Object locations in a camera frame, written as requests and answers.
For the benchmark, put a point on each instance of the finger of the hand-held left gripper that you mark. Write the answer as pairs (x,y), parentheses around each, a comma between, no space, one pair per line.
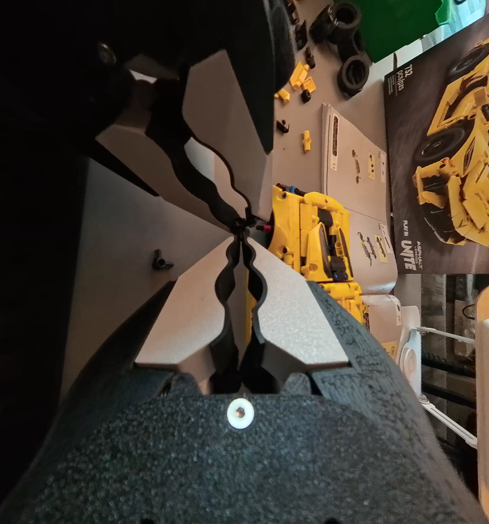
(146,172)
(228,123)

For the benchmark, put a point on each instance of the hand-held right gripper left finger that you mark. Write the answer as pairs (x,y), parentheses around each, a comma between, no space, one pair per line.
(187,323)

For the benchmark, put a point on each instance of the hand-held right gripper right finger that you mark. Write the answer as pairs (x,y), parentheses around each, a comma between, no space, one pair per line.
(297,327)

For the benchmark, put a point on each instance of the yellow toy brick car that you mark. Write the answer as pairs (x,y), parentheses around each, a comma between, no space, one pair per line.
(310,229)

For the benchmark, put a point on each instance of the small black connector piece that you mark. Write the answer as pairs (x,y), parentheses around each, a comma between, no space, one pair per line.
(241,225)

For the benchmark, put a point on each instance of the grey desk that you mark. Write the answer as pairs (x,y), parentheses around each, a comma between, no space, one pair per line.
(125,245)

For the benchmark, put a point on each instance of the black angled connector piece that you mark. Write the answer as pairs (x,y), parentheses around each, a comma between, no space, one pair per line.
(160,260)

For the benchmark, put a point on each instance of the scattered toy brick pieces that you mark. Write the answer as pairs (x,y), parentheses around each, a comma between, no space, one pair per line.
(297,75)

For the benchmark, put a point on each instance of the white board stand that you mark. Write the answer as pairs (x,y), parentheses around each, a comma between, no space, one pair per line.
(408,352)

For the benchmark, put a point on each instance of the open instruction booklet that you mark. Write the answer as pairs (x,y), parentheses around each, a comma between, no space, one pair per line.
(350,172)

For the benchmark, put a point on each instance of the green plastic bin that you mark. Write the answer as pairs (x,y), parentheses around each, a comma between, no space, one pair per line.
(400,24)

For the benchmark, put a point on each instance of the toy car set box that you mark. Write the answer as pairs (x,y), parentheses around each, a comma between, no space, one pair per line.
(453,143)

